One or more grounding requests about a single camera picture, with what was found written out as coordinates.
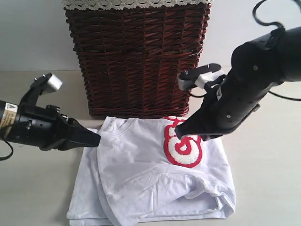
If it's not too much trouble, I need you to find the white t-shirt with red print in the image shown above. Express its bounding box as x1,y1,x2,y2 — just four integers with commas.
67,116,236,226

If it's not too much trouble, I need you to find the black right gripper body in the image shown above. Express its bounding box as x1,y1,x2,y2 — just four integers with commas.
199,77,261,142

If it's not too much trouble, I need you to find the dark red wicker basket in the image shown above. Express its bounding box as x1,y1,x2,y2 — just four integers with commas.
65,3,211,118

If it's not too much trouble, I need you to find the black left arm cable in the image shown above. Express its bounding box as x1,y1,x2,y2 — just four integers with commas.
0,124,15,162

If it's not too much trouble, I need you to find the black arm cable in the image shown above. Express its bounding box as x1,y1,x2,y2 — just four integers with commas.
252,0,301,102
0,124,15,162

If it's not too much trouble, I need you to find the floral patterned beige cloth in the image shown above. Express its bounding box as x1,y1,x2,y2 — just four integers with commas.
62,0,212,10

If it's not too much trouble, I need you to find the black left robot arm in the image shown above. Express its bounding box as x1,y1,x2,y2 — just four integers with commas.
0,101,101,151

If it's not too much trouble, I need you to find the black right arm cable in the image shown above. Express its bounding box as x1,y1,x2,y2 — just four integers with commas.
252,0,301,102

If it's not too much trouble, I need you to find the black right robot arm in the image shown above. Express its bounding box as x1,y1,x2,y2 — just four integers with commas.
175,27,301,141

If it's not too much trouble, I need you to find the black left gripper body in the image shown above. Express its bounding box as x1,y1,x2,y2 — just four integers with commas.
13,105,75,151

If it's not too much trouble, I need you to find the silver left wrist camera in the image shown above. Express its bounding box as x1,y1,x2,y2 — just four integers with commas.
20,73,63,106

